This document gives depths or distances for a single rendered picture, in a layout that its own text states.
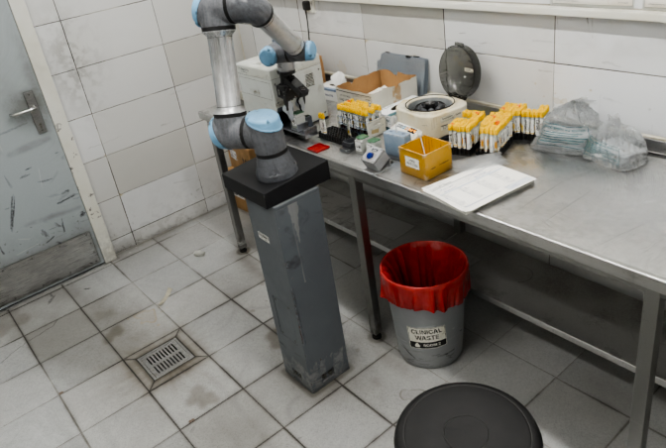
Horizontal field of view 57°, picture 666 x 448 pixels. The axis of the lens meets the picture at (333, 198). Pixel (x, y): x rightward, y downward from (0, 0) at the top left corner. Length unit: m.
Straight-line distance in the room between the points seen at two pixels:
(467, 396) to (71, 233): 2.71
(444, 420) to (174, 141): 2.81
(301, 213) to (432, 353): 0.82
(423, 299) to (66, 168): 2.18
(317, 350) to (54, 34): 2.18
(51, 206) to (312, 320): 1.85
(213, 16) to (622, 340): 1.80
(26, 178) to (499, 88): 2.47
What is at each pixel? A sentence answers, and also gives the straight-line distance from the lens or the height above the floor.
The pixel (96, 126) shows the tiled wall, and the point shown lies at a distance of 3.76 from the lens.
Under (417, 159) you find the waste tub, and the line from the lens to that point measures 2.12.
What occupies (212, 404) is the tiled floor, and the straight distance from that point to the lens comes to 2.71.
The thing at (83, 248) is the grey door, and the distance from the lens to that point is 3.87.
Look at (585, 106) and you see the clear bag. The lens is 2.25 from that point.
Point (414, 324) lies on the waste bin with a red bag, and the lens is 2.48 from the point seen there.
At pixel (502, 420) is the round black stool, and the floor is 0.65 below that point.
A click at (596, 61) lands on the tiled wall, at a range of 2.34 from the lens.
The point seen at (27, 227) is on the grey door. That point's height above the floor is 0.41.
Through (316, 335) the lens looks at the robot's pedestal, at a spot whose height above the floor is 0.26.
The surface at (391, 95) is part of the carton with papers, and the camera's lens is 2.70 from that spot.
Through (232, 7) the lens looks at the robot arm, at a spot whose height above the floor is 1.52.
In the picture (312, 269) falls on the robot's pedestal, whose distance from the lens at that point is 2.31.
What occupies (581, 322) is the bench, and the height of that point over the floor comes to 0.27.
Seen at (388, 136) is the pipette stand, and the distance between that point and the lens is 2.31.
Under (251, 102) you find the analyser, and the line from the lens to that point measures 2.85.
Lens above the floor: 1.83
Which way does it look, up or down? 27 degrees down
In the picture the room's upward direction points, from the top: 9 degrees counter-clockwise
